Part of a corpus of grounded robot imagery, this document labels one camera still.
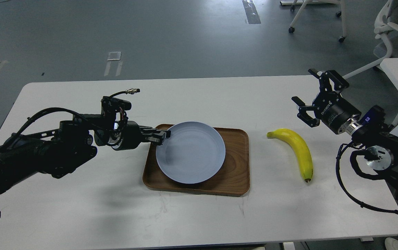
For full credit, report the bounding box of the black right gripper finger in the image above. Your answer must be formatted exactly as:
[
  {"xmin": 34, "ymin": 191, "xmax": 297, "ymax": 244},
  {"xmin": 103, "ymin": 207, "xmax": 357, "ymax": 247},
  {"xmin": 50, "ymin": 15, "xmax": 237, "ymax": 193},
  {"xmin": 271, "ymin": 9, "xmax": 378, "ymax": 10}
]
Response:
[
  {"xmin": 292, "ymin": 96, "xmax": 320, "ymax": 127},
  {"xmin": 308, "ymin": 68, "xmax": 350, "ymax": 95}
]

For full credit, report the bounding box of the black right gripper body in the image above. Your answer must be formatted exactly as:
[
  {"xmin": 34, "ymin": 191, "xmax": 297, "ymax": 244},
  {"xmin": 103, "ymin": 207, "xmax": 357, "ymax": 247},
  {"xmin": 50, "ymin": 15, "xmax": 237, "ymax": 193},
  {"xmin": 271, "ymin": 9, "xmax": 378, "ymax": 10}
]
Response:
[{"xmin": 312, "ymin": 91, "xmax": 361, "ymax": 134}]

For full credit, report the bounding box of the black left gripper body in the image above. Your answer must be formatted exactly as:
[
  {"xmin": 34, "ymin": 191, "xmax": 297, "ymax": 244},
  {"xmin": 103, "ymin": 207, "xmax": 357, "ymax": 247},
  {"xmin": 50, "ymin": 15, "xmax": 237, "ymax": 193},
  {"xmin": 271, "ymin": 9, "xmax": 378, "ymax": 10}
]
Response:
[{"xmin": 112, "ymin": 121, "xmax": 150, "ymax": 151}]

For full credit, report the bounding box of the yellow banana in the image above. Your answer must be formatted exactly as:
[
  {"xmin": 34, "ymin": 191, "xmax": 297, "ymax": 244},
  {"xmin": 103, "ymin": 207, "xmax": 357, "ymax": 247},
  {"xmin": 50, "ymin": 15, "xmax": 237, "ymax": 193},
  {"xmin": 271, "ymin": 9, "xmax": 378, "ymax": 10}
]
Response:
[{"xmin": 266, "ymin": 128, "xmax": 314, "ymax": 183}]

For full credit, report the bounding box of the light blue plate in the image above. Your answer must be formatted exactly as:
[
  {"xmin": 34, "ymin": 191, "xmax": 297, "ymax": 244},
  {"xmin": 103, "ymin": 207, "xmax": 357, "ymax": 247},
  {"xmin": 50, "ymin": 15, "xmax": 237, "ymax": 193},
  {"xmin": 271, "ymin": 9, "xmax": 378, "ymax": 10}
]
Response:
[{"xmin": 155, "ymin": 121, "xmax": 226, "ymax": 184}]

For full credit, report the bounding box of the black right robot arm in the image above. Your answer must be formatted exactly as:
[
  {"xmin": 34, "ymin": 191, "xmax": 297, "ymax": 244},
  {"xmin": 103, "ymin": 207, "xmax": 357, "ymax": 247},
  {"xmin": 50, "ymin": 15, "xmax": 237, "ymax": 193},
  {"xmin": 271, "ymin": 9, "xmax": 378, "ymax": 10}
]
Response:
[{"xmin": 292, "ymin": 69, "xmax": 398, "ymax": 215}]

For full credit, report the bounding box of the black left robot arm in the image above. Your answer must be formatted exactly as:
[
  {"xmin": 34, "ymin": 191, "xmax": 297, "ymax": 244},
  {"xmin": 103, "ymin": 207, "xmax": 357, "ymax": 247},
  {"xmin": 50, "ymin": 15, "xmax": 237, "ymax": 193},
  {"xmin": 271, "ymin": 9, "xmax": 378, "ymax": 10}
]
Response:
[{"xmin": 0, "ymin": 89, "xmax": 171, "ymax": 217}]

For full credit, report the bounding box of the white rolling chair base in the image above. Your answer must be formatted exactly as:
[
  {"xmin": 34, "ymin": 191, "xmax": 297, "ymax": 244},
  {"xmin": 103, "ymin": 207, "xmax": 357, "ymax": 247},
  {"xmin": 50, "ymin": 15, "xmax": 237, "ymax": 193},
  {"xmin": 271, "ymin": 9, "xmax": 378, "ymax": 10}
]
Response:
[{"xmin": 280, "ymin": 0, "xmax": 348, "ymax": 44}]

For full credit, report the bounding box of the brown wooden tray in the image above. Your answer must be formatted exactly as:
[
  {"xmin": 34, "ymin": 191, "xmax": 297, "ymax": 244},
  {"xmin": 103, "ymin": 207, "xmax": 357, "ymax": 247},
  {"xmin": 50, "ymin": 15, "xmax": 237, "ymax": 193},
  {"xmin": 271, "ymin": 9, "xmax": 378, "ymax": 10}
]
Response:
[{"xmin": 142, "ymin": 124, "xmax": 250, "ymax": 197}]

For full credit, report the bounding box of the white office chair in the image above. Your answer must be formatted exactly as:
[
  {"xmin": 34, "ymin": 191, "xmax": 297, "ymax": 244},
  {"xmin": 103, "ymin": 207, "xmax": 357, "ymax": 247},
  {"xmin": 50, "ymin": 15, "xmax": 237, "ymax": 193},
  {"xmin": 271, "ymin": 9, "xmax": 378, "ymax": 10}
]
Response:
[{"xmin": 343, "ymin": 0, "xmax": 398, "ymax": 79}]

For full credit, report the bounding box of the white shoe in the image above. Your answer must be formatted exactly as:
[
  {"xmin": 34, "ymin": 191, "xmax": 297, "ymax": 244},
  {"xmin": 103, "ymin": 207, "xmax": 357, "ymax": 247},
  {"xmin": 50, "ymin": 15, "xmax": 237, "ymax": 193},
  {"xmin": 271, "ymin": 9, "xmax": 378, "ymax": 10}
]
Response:
[{"xmin": 384, "ymin": 237, "xmax": 398, "ymax": 250}]

